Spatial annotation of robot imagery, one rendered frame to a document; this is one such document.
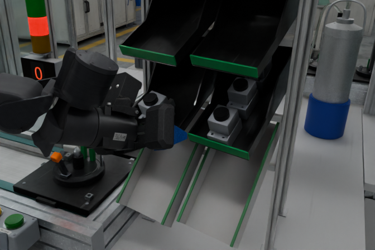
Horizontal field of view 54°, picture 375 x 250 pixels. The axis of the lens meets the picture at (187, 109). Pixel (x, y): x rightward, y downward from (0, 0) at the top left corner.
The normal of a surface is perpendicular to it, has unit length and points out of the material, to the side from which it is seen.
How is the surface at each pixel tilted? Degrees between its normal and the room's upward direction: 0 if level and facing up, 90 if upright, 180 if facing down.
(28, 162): 0
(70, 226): 0
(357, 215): 0
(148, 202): 45
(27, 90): 32
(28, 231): 90
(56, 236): 90
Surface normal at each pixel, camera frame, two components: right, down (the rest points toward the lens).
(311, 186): 0.03, -0.91
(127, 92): 0.69, -0.07
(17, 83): 0.25, -0.89
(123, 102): 0.35, -0.11
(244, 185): -0.36, -0.41
